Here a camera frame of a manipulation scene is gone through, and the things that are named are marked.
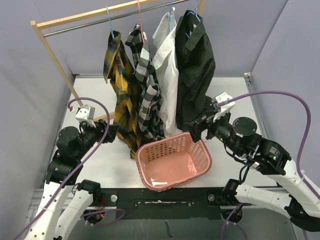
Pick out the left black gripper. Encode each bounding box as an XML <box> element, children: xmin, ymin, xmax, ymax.
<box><xmin>75</xmin><ymin>118</ymin><xmax>119</xmax><ymax>158</ymax></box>

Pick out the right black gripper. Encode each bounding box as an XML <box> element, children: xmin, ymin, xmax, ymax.
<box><xmin>184</xmin><ymin>106</ymin><xmax>244</xmax><ymax>156</ymax></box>

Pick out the dark pinstriped shirt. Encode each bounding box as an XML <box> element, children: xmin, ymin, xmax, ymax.
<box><xmin>175</xmin><ymin>10</ymin><xmax>216</xmax><ymax>130</ymax></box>

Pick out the light blue wire hanger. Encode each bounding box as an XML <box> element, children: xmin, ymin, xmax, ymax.
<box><xmin>185</xmin><ymin>0</ymin><xmax>201</xmax><ymax>39</ymax></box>

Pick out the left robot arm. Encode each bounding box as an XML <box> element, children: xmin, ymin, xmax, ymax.
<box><xmin>22</xmin><ymin>120</ymin><xmax>119</xmax><ymax>240</ymax></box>

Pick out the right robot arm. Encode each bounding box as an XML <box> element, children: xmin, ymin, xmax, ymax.
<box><xmin>183</xmin><ymin>113</ymin><xmax>320</xmax><ymax>232</ymax></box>

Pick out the black white checked shirt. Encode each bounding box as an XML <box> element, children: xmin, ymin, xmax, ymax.
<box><xmin>125</xmin><ymin>23</ymin><xmax>165</xmax><ymax>142</ymax></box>

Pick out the yellow plaid shirt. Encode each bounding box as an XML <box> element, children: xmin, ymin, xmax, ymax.
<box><xmin>103</xmin><ymin>30</ymin><xmax>142</xmax><ymax>159</ymax></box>

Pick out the pink hanger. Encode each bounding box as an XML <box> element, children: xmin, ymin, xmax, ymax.
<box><xmin>136</xmin><ymin>0</ymin><xmax>145</xmax><ymax>43</ymax></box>

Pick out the blue hanger of yellow shirt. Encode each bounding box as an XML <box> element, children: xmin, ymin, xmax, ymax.
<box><xmin>105</xmin><ymin>5</ymin><xmax>115</xmax><ymax>39</ymax></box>

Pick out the blue hanger of white shirt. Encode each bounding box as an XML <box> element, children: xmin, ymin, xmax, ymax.
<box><xmin>168</xmin><ymin>0</ymin><xmax>175</xmax><ymax>32</ymax></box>

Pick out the pink plastic laundry basket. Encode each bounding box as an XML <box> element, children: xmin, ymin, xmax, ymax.
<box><xmin>135</xmin><ymin>132</ymin><xmax>212</xmax><ymax>192</ymax></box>

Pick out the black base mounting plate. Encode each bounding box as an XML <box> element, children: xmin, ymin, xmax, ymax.
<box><xmin>89</xmin><ymin>187</ymin><xmax>239</xmax><ymax>220</ymax></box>

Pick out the metal hanging rod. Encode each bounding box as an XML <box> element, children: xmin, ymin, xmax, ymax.
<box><xmin>32</xmin><ymin>0</ymin><xmax>183</xmax><ymax>38</ymax></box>

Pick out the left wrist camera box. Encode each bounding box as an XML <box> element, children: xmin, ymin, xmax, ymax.
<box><xmin>75</xmin><ymin>105</ymin><xmax>95</xmax><ymax>126</ymax></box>

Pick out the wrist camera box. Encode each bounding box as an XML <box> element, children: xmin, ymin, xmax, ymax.
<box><xmin>212</xmin><ymin>92</ymin><xmax>236</xmax><ymax>122</ymax></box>
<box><xmin>75</xmin><ymin>105</ymin><xmax>95</xmax><ymax>126</ymax></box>

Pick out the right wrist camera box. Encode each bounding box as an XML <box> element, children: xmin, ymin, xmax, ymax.
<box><xmin>212</xmin><ymin>92</ymin><xmax>236</xmax><ymax>122</ymax></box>

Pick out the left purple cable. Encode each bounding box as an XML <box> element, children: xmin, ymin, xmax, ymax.
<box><xmin>14</xmin><ymin>97</ymin><xmax>127</xmax><ymax>240</ymax></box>

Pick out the purple cable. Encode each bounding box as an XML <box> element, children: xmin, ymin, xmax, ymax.
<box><xmin>217</xmin><ymin>90</ymin><xmax>320</xmax><ymax>240</ymax></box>
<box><xmin>14</xmin><ymin>97</ymin><xmax>127</xmax><ymax>240</ymax></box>

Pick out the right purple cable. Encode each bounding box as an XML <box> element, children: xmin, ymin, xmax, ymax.
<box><xmin>217</xmin><ymin>90</ymin><xmax>320</xmax><ymax>240</ymax></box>

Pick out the wooden clothes rack frame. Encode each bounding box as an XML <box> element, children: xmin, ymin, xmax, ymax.
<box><xmin>30</xmin><ymin>0</ymin><xmax>206</xmax><ymax>125</ymax></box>

